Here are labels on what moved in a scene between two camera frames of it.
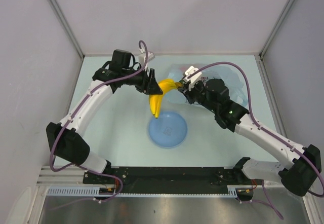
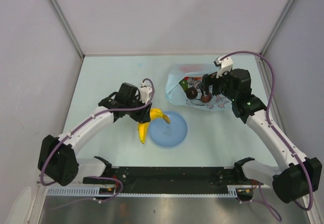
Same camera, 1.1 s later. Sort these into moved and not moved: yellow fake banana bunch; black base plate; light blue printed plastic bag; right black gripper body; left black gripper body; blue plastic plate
Moved: left black gripper body; right black gripper body; yellow fake banana bunch
Not moved: black base plate; light blue printed plastic bag; blue plastic plate
